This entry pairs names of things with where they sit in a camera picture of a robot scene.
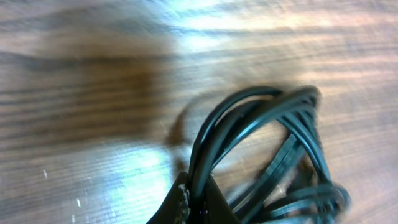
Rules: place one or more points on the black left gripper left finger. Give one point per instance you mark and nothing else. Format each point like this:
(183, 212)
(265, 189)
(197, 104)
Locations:
(175, 208)

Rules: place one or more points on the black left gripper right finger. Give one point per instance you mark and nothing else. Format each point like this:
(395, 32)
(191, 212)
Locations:
(216, 209)

